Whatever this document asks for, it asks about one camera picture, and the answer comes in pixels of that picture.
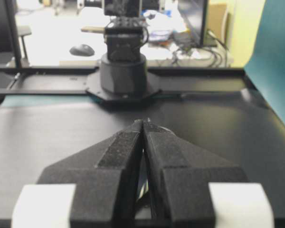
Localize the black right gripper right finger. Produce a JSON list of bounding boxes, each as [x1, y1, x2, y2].
[[143, 121, 275, 228]]

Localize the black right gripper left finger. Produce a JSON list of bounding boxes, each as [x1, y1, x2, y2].
[[11, 120, 143, 228]]

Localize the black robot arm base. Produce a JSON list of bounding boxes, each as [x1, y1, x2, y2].
[[86, 0, 161, 103]]

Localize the black computer mouse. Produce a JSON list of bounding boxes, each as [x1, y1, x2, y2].
[[69, 44, 95, 57]]

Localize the teal backdrop board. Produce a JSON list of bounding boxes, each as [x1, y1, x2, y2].
[[244, 0, 285, 125]]

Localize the black monitor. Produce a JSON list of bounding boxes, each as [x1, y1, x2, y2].
[[178, 0, 217, 48]]

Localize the black frame rail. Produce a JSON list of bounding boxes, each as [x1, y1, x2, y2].
[[0, 67, 255, 99]]

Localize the tangled black cables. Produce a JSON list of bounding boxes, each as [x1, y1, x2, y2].
[[171, 42, 228, 67]]

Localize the black vertical post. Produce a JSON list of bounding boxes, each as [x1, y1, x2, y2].
[[3, 0, 29, 68]]

